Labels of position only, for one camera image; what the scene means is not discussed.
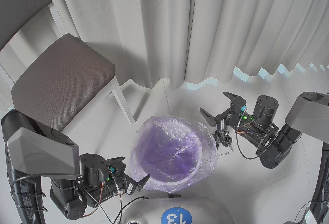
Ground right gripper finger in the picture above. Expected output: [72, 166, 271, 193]
[200, 107, 218, 127]
[223, 92, 242, 102]

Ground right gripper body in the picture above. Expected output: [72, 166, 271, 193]
[215, 112, 249, 133]

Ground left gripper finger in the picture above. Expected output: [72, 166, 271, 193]
[136, 174, 151, 191]
[107, 157, 126, 166]

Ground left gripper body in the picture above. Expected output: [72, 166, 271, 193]
[109, 176, 141, 197]

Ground black plastic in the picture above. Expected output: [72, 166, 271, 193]
[213, 132, 233, 147]

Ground purple plastic bag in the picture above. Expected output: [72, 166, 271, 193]
[130, 115, 219, 192]

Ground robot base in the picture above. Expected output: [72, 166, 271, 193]
[121, 192, 234, 224]

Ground white trash bin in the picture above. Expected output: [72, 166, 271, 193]
[131, 118, 203, 190]

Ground white curtain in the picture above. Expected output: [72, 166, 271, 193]
[0, 0, 200, 113]
[185, 0, 329, 84]

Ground grey and white chair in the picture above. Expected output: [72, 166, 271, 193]
[0, 0, 137, 141]

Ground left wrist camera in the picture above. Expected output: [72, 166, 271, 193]
[99, 162, 126, 182]

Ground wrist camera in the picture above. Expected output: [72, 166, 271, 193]
[99, 162, 126, 182]
[229, 96, 248, 118]

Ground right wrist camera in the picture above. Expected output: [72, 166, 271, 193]
[229, 96, 248, 118]

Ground black cable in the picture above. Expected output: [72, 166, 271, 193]
[236, 137, 260, 160]
[119, 196, 150, 224]
[85, 188, 124, 224]

